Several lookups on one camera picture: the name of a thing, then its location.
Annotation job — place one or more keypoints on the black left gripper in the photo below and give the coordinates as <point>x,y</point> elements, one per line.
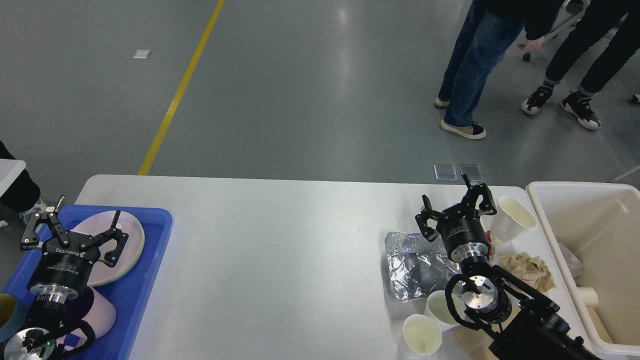
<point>62,270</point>

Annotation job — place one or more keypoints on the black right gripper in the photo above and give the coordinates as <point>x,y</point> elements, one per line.
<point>464,237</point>

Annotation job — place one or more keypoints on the pink plate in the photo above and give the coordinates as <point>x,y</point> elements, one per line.
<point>100,222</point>

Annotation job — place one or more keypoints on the pink mug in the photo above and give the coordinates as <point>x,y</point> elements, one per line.
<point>93,308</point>

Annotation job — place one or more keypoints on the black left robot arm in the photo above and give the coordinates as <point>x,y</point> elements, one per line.
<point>46,321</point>

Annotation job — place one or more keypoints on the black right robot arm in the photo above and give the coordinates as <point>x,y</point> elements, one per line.
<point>523,323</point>

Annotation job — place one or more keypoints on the small red object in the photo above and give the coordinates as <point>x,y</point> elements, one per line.
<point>491,237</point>

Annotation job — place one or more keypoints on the left metal floor plate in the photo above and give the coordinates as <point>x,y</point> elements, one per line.
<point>445,172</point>

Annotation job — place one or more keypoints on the metal floor plate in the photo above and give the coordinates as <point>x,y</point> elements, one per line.
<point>445,172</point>
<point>472,171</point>

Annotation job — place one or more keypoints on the yellow-green plate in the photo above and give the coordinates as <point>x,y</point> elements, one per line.
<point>130,256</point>

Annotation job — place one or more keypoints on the right metal floor plate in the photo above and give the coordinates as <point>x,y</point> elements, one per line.
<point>472,171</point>

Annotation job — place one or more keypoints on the white sneaker at left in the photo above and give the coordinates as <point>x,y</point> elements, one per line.
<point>32,207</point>

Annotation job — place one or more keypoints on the tipped white paper cup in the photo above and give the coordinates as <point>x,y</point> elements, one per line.
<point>511,220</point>

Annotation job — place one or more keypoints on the crumpled aluminium foil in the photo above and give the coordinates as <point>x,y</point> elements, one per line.
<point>416,266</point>

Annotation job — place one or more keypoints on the blue plastic tray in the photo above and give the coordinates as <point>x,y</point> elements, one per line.
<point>129,295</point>

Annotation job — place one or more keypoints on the dark teal cup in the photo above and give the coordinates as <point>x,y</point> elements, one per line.
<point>13,313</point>

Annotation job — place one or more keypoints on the crumpled brown paper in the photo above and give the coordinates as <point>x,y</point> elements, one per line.
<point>533,271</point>

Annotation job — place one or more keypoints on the white paper cup behind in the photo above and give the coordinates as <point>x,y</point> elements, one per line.
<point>437,309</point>

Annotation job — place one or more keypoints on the white side table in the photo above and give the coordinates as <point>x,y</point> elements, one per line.
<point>10,169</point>

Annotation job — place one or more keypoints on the clear plastic wrap in bin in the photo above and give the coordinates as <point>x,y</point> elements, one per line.
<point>574,264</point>

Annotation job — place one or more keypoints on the white paper cup front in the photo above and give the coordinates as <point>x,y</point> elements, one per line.
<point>420,339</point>

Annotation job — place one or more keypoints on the brown paper sheet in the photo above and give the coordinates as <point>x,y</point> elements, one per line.
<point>476,343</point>

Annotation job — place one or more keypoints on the cream plastic bin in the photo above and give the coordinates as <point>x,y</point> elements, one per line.
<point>600,224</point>

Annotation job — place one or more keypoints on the paper cup in bin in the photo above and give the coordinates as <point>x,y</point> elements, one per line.
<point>589,296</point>

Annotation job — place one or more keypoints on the person in blue jeans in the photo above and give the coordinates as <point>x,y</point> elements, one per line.
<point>489,29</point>

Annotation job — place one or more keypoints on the white floor label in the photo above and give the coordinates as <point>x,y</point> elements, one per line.
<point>141,53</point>

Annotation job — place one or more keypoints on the white office chair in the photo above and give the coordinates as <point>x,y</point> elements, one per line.
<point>576,10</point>

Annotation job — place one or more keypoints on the person in black trousers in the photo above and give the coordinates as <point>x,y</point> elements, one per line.
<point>599,17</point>

